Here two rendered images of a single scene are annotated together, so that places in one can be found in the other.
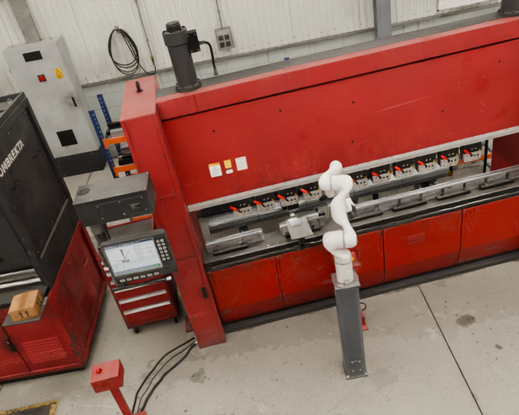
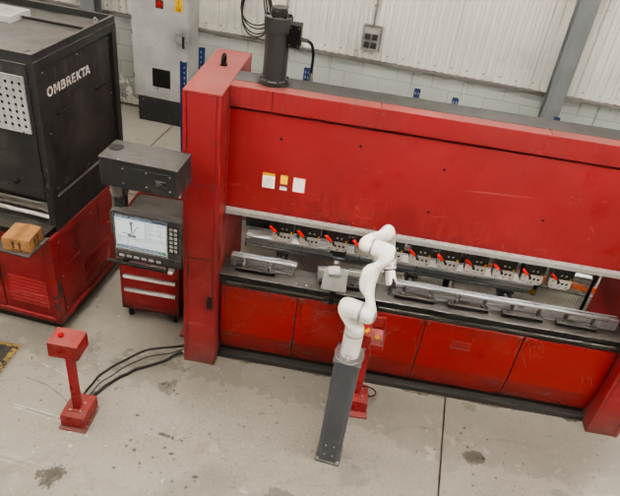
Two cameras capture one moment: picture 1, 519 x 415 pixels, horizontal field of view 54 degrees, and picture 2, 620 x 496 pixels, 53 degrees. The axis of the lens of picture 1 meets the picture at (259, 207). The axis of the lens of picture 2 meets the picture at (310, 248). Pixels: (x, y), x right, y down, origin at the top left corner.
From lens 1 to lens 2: 52 cm
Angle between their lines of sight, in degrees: 6
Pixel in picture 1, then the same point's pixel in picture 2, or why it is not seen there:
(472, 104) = (580, 227)
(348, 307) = (341, 385)
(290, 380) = (256, 434)
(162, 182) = (205, 170)
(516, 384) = not seen: outside the picture
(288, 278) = (304, 328)
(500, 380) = not seen: outside the picture
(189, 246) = (209, 249)
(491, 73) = (614, 202)
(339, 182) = (381, 250)
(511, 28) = not seen: outside the picture
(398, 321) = (402, 425)
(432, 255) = (471, 372)
